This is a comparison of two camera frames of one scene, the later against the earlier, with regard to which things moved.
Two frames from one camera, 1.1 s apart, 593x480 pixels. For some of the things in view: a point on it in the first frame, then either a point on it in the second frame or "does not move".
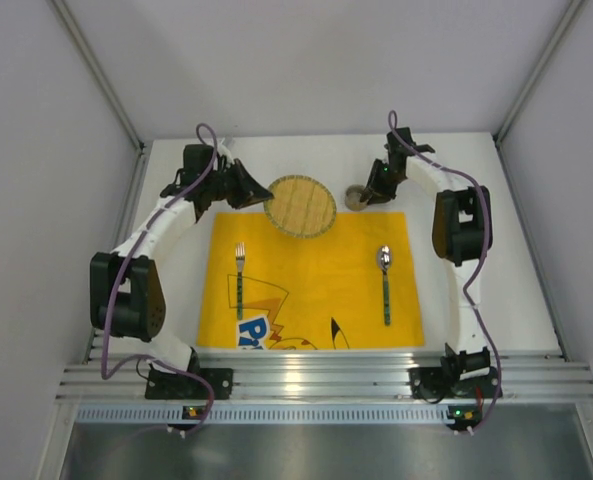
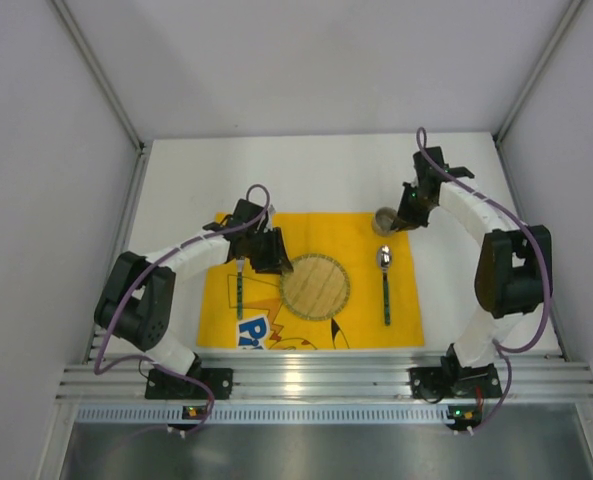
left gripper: (230, 182) → (268, 251)
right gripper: (377, 180) → (412, 209)
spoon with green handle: (385, 257) does not move
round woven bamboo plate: (302, 207) → (316, 289)
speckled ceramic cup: (352, 198) → (383, 220)
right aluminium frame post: (562, 33) does not move
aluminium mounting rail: (332, 377) does not move
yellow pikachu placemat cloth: (348, 286) does not move
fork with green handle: (240, 251) does not move
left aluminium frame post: (87, 56) does not move
